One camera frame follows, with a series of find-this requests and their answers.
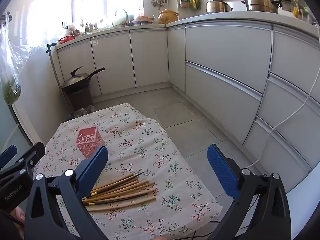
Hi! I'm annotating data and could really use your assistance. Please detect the pile of wooden chopsticks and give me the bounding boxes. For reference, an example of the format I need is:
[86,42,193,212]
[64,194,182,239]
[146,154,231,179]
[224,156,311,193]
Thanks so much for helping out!
[82,171,157,212]

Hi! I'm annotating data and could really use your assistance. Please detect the grey pole with black head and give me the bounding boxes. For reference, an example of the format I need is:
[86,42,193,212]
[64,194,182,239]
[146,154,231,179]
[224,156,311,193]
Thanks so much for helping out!
[46,42,75,117]

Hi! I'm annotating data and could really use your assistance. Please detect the window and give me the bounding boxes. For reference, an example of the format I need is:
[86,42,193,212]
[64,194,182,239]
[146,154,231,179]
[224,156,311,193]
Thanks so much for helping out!
[72,0,144,23]

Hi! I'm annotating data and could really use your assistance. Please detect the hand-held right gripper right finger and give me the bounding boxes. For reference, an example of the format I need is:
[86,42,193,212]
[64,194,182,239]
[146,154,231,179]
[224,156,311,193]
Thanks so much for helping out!
[207,144,292,240]

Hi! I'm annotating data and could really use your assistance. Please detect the crumpled plastic bag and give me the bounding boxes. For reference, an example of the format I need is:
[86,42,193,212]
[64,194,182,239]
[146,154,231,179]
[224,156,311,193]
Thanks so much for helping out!
[74,106,95,117]

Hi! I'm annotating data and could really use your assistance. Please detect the small steel pot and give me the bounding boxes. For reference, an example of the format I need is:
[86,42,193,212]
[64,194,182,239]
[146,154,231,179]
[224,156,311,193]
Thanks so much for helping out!
[206,0,232,14]

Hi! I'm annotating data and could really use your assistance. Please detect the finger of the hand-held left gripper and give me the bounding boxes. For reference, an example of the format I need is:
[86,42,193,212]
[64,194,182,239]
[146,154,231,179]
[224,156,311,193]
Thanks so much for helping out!
[0,145,18,168]
[0,142,46,183]

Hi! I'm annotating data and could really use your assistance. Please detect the white cabinet with doors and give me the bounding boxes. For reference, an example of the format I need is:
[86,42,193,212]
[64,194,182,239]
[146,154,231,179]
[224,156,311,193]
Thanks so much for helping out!
[56,26,171,97]

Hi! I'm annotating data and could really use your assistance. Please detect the yellow hanging items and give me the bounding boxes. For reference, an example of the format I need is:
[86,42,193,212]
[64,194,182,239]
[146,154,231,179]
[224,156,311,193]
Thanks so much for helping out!
[287,0,301,18]

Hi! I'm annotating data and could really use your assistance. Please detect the pink perforated utensil holder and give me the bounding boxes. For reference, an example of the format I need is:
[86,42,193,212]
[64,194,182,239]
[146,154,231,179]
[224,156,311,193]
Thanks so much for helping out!
[75,126,106,158]

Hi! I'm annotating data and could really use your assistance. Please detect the row of small bottles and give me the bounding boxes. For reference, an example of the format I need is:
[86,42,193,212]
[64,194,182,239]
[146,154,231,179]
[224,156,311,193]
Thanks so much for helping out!
[69,20,112,35]

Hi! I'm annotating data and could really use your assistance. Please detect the stack of dishes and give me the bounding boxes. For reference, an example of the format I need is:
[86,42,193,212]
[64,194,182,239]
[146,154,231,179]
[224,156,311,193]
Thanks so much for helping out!
[131,15,154,26]

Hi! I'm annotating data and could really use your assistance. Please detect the floral tablecloth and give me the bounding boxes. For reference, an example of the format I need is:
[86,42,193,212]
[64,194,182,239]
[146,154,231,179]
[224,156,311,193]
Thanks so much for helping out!
[34,102,223,240]

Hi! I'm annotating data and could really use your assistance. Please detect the white cable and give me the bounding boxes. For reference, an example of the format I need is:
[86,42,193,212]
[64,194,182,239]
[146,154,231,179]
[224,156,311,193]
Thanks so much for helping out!
[244,25,320,170]

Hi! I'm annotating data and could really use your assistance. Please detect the yellow clay pot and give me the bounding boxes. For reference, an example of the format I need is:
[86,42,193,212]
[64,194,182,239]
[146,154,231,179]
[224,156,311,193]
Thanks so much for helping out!
[157,9,180,25]

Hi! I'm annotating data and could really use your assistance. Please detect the plastic bag of green vegetables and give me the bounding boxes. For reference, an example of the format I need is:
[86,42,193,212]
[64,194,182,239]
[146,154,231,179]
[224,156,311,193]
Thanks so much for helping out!
[0,21,23,105]

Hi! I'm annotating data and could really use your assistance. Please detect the dark round stove stand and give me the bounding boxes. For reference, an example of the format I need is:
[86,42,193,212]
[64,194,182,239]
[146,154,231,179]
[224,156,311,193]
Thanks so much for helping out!
[62,85,94,112]

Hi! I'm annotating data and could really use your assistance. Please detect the steel faucet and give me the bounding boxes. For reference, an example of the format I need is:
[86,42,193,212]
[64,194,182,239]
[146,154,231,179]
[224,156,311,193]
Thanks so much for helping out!
[114,9,130,26]

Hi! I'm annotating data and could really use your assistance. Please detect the black wok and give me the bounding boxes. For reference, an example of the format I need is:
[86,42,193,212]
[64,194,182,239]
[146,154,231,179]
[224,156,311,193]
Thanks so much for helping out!
[61,67,105,93]

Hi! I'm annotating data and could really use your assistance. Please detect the white drawer cabinet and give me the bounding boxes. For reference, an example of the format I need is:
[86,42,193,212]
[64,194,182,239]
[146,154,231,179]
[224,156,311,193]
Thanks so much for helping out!
[167,21,320,193]

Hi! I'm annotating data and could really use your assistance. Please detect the steel wok lid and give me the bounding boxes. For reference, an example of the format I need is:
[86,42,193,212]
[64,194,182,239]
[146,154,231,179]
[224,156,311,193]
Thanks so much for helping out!
[62,66,90,87]

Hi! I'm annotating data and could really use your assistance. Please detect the wall spice rack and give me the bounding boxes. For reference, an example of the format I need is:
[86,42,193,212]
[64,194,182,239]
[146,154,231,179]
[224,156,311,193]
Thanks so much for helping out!
[178,0,201,10]

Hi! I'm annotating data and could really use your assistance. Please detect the person's left hand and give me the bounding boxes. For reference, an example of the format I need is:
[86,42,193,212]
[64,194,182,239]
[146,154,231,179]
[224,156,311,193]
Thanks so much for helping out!
[9,205,26,240]

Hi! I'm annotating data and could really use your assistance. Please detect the large steel steamer pot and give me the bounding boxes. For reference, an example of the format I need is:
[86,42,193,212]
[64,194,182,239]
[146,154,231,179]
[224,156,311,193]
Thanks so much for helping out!
[241,0,284,14]

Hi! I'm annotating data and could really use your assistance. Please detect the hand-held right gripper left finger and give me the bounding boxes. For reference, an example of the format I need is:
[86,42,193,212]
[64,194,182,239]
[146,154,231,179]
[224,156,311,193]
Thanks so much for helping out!
[24,145,109,240]

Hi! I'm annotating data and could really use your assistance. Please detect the white countertop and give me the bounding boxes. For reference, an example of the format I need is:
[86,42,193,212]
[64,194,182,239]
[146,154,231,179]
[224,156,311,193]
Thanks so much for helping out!
[55,11,320,50]

